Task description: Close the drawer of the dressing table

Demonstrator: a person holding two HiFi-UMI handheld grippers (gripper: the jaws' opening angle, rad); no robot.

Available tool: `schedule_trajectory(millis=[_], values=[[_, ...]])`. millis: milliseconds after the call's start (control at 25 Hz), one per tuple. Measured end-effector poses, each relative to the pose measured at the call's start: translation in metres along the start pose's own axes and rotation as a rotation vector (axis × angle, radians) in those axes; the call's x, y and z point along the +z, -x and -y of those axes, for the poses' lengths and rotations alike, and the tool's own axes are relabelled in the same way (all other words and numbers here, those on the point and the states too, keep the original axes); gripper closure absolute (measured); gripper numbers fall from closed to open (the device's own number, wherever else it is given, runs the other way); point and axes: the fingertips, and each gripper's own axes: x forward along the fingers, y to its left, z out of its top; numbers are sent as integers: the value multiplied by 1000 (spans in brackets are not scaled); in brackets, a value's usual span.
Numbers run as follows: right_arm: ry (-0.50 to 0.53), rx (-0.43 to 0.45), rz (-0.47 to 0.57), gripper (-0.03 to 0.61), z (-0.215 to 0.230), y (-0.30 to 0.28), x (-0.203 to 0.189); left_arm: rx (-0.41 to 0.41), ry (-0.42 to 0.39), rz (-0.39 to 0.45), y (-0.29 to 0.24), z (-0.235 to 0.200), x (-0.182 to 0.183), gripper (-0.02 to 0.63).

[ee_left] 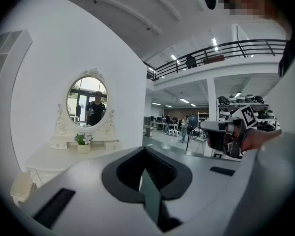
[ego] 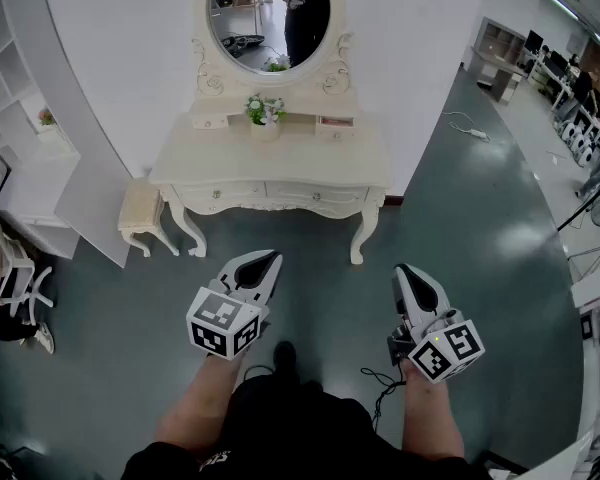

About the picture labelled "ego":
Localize oval mirror with carved frame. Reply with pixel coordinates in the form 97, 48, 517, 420
192, 0, 356, 100

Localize person's left forearm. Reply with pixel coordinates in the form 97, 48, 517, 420
154, 351, 246, 458

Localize white cubby shelf unit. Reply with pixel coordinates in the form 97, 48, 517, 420
0, 0, 134, 269

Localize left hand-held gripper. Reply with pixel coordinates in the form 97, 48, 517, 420
186, 250, 284, 362

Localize white power strip with cable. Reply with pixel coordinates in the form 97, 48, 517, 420
442, 110, 492, 143

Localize white office chair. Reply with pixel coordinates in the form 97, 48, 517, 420
0, 212, 56, 325

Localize row of office desks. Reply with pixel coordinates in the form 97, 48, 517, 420
522, 27, 600, 134

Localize wooden cabinet desk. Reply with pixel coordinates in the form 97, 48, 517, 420
467, 16, 529, 104

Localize ceiling light strip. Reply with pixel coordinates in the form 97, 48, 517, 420
540, 0, 600, 62

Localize cream white dressing table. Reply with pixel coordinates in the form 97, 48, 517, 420
148, 95, 394, 267

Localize potted artificial flowers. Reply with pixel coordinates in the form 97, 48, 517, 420
243, 93, 287, 143

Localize person's right forearm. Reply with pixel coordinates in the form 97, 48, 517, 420
399, 362, 466, 462

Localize row of white round machines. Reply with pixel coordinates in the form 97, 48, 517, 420
554, 117, 600, 169

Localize person's black clothing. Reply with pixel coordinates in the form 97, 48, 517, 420
122, 340, 484, 480

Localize cream small drawer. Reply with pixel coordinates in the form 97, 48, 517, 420
191, 112, 230, 131
315, 115, 356, 143

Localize cream padded stool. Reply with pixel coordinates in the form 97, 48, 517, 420
117, 177, 181, 258

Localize white metal frame rack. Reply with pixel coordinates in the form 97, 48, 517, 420
567, 227, 600, 282

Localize white drawer with knob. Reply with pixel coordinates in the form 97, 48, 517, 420
265, 181, 370, 212
178, 181, 267, 210

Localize person's black shoe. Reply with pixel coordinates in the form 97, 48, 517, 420
272, 340, 299, 377

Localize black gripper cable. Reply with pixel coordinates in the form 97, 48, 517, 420
360, 365, 407, 432

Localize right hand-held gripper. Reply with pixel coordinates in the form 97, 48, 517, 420
387, 264, 486, 384

